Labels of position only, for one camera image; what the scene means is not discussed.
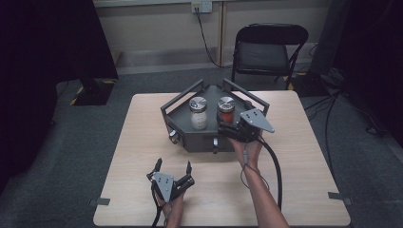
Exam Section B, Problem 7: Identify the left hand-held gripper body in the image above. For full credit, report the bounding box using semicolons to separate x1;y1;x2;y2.
146;172;196;203

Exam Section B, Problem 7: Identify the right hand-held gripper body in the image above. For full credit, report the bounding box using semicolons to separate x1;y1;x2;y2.
227;108;276;143

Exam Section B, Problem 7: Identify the glass jar with red spice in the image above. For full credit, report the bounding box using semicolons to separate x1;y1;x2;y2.
217;96;237;125

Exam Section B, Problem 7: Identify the glass jar with white powder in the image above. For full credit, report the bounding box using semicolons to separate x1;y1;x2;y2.
188;96;209;131

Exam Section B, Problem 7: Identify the dark grey spice rack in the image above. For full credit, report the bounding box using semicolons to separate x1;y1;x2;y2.
160;78;271;154

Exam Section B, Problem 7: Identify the person's left hand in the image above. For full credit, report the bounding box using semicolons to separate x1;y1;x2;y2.
159;191;186;220

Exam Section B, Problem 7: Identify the person's right hand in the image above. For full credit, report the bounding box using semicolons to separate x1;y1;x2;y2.
228;136;264;171

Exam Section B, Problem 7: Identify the glossy black rack drawer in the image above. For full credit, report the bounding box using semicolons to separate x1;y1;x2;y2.
167;126;185;147

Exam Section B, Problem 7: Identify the black folding chair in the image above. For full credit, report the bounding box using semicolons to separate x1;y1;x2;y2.
231;23;310;91

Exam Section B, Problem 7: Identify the black stand base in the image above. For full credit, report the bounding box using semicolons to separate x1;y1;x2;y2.
69;77;117;107
289;71;331;98

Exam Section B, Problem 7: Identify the grey tape strip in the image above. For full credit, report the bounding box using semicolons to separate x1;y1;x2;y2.
327;191;353;206
89;197;111;207

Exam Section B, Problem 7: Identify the dark curtain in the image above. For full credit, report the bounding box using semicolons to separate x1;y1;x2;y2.
317;0;403;148
0;0;120;194

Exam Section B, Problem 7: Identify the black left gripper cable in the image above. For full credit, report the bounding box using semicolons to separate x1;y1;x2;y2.
150;183;164;228

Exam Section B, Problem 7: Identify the thin grey wire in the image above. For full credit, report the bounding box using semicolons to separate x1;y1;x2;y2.
240;148;270;191

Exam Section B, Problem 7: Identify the thick black gripper cable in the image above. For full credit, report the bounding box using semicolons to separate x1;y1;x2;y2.
257;138;283;212

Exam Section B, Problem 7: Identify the black power cord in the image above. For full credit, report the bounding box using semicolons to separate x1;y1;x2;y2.
194;8;234;69

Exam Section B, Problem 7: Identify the white wall conduit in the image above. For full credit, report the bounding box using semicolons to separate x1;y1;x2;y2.
218;0;228;67

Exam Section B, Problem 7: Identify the white wall socket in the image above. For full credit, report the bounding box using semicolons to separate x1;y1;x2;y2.
190;1;213;14

